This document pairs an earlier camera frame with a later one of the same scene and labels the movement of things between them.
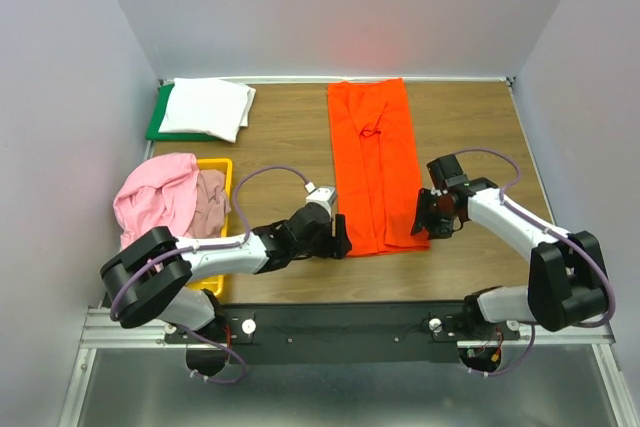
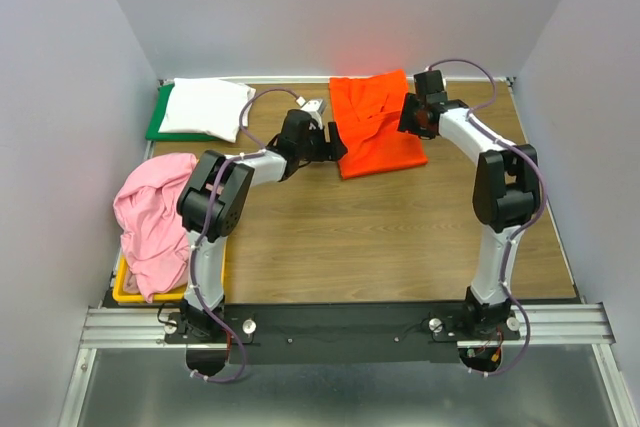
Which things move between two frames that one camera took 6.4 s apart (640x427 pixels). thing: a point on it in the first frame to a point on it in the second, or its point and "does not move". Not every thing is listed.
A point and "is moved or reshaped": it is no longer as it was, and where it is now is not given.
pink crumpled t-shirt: x=160 y=192 does not move
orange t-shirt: x=375 y=165 is moved or reshaped
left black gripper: x=337 y=247 to x=331 y=151
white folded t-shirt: x=212 y=106 does not move
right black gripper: x=438 y=230 to x=405 y=120
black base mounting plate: x=344 y=333 does not move
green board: x=156 y=119 does not move
